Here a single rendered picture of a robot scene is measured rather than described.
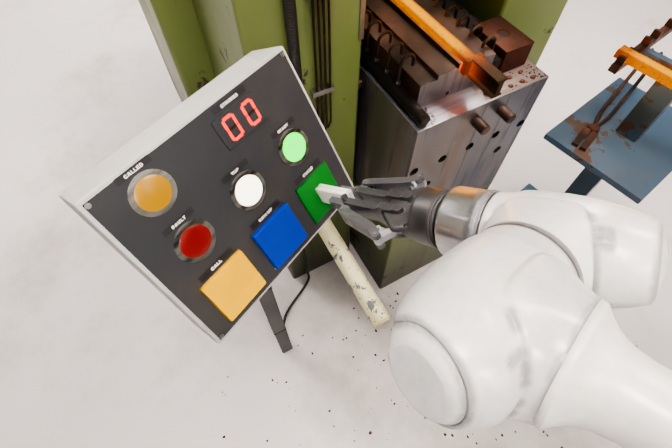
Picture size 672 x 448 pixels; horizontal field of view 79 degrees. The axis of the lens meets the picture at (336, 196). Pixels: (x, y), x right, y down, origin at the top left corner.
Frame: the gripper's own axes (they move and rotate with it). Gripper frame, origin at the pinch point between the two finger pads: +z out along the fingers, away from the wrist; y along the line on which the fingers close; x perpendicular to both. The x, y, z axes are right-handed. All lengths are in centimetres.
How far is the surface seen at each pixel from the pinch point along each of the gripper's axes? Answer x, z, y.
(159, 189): 17.9, 3.4, -19.3
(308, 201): 0.7, 3.5, -2.9
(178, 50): 20, 73, 24
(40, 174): -8, 191, -19
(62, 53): 29, 254, 40
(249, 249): 2.3, 3.8, -15.1
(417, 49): 2.1, 10.7, 44.3
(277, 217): 3.2, 3.1, -9.0
